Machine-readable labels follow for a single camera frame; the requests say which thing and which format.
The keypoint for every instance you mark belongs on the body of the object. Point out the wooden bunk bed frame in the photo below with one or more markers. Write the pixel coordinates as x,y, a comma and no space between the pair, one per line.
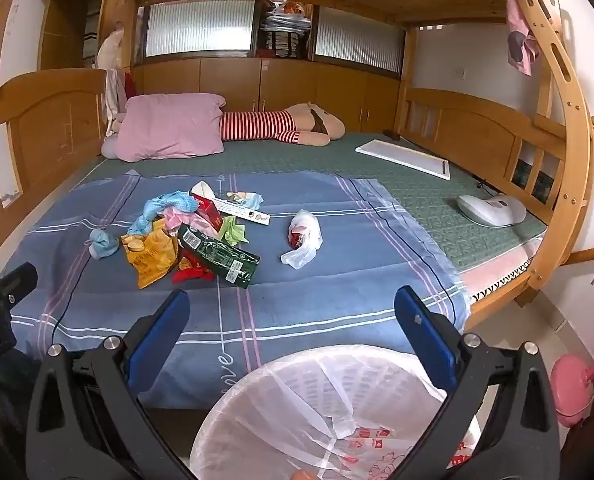
469,130

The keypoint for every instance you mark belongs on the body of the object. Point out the yellow snack bag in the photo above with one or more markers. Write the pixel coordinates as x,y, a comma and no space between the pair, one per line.
149,257

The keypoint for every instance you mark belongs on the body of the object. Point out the long white cardboard box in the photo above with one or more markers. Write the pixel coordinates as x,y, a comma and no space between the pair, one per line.
247,214

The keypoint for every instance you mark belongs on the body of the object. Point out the light blue face mask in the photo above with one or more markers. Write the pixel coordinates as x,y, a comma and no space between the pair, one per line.
172,202

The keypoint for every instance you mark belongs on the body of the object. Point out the stacked clutter on shelf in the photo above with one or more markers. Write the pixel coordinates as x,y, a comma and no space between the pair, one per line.
282,30

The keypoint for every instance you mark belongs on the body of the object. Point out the white flat board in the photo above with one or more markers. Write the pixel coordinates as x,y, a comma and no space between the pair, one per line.
402,157

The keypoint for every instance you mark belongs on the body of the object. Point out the wooden wall rail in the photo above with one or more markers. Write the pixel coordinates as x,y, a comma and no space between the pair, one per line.
592,254

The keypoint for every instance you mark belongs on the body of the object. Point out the pink tissue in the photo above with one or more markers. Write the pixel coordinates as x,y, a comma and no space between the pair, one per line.
187,220

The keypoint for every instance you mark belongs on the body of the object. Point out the white wall socket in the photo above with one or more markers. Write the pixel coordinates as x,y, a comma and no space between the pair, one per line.
459,74

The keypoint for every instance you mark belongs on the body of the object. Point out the wooden bunk bed ladder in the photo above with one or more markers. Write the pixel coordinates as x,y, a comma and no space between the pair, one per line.
574,125

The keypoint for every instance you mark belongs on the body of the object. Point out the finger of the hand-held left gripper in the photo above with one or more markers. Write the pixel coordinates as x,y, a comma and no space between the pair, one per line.
14,280

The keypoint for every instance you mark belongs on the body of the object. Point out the red wrapper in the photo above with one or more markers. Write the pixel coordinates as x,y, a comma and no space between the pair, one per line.
192,272

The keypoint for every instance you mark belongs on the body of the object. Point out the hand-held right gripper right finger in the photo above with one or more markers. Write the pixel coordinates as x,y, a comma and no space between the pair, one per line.
427,336

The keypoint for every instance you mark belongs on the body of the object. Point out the pink hanging cloth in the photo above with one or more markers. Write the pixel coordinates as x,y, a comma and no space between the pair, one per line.
519,45

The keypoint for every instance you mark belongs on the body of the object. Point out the small blue face mask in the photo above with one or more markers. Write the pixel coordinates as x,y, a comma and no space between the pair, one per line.
102,245

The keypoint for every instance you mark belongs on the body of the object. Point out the white plastic bag red contents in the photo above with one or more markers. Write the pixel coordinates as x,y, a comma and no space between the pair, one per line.
304,232

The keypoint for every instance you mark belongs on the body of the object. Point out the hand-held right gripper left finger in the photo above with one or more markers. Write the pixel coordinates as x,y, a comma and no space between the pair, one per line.
161,331

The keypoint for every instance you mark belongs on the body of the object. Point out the blue plaid blanket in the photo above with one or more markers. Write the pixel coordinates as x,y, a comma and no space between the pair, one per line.
327,290

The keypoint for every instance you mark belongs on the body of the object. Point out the pink pillow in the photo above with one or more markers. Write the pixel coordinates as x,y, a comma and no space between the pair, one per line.
169,127

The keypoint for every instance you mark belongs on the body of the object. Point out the white cloth bundle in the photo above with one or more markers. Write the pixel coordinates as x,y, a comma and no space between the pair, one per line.
109,55

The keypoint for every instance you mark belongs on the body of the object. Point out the plush doll striped shirt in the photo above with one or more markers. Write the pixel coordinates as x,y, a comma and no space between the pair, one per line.
257,125

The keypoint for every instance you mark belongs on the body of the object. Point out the wooden wall cabinets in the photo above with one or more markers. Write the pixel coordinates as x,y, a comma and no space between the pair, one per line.
287,90

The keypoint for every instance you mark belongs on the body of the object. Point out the white massage pillow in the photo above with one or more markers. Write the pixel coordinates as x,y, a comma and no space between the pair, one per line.
492,209

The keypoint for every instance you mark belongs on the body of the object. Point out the white plastic waste basket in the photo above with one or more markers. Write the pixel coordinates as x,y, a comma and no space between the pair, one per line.
257,410

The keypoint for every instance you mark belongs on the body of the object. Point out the frosted ribbed glass window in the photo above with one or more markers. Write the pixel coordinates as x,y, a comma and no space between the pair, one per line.
359,40
199,27

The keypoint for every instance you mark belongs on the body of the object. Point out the green patterned bed mat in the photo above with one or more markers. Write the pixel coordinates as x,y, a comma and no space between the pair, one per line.
427,200

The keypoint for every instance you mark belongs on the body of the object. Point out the green tissue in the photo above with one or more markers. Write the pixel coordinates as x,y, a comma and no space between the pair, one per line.
234,231

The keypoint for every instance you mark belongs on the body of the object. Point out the pink patterned bed sheet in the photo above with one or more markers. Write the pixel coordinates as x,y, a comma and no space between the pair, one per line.
497,270

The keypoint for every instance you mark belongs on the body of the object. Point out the tall wooden wardrobe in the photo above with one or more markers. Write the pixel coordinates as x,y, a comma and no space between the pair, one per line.
64,25

